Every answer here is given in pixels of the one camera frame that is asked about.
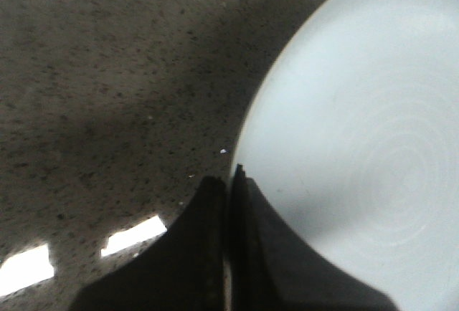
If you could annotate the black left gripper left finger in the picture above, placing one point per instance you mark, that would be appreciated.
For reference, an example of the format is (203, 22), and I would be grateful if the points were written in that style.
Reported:
(182, 270)

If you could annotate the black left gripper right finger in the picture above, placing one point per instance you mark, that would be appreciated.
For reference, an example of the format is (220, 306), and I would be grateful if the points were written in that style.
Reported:
(274, 269)

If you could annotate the light blue round plate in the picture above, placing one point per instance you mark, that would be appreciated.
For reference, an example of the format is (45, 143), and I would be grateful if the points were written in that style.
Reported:
(353, 139)

